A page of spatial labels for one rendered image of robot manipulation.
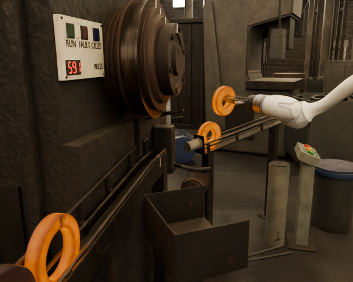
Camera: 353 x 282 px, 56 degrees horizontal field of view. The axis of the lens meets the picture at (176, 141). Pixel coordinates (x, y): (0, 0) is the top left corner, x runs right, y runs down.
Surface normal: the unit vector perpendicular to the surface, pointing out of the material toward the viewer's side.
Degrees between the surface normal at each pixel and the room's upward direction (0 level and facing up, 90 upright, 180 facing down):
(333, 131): 90
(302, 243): 90
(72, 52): 90
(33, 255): 61
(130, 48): 80
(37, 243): 47
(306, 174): 90
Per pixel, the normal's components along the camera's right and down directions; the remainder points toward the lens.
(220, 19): -0.47, 0.21
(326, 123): 0.02, 0.23
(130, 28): -0.22, -0.25
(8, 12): -0.24, 0.23
